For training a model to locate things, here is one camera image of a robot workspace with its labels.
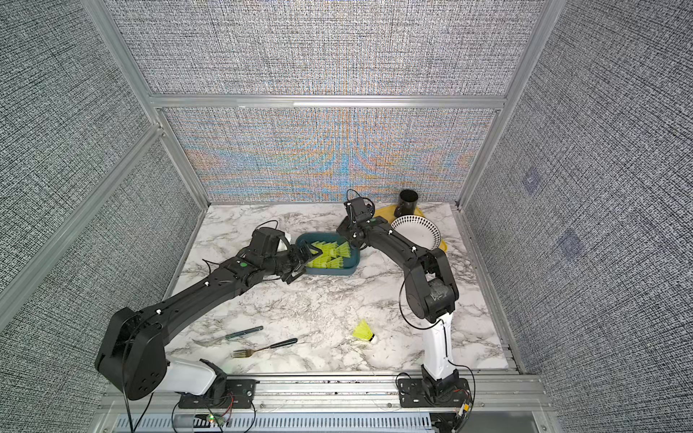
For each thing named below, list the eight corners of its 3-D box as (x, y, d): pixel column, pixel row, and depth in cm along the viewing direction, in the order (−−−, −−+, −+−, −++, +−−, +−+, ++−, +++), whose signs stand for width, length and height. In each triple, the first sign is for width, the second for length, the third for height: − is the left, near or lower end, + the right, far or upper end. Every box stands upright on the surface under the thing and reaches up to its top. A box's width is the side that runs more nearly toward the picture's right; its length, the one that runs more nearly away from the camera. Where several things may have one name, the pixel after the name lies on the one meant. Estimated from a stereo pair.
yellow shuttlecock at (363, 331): (352, 335, 86) (352, 332, 83) (362, 322, 89) (362, 318, 86) (369, 349, 83) (370, 346, 81) (379, 335, 86) (380, 331, 83)
